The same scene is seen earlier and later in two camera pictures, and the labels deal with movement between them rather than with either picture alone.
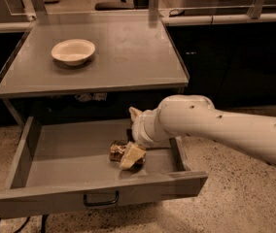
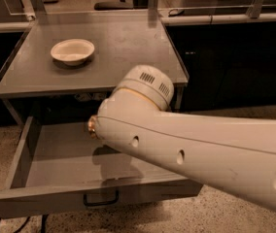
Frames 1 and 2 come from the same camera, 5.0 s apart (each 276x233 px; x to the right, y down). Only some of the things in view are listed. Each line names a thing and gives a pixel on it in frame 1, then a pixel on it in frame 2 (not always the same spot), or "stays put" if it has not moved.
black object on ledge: (176, 12) stays put
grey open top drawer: (64, 163) stays put
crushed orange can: (116, 152) to (91, 125)
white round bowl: (73, 51) stays put
